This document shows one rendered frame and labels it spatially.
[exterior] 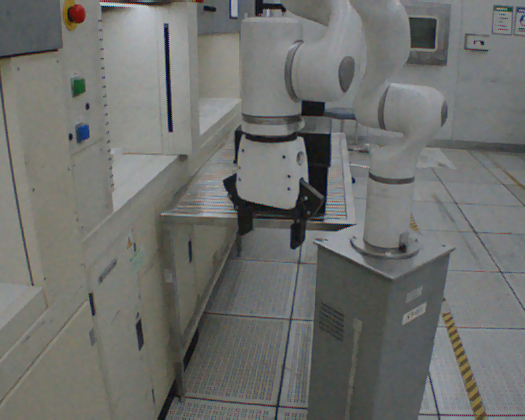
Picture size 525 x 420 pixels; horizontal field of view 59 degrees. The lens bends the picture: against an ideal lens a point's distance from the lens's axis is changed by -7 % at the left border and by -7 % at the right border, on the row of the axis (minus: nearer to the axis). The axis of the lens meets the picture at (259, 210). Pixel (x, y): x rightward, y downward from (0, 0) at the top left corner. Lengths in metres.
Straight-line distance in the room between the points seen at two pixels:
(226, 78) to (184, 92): 1.46
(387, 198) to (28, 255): 0.83
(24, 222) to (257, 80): 0.52
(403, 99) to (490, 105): 4.94
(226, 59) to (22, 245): 2.39
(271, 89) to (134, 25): 1.18
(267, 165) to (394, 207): 0.62
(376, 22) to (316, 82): 0.48
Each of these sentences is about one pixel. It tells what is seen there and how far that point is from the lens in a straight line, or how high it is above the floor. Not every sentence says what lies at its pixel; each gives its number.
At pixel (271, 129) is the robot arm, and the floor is 1.18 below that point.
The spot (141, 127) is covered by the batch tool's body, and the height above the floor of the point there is 0.97.
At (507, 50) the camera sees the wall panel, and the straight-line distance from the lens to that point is 6.12.
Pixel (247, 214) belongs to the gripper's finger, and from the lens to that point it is 0.77.
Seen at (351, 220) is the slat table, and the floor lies 0.76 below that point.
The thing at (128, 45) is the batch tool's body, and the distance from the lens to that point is 1.81.
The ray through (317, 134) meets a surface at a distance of 1.46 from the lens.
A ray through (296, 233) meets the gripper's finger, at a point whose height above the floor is 1.02.
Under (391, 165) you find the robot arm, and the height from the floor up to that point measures 0.99.
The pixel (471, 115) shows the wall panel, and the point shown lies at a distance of 6.08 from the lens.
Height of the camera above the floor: 1.31
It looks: 21 degrees down
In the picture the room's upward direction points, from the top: straight up
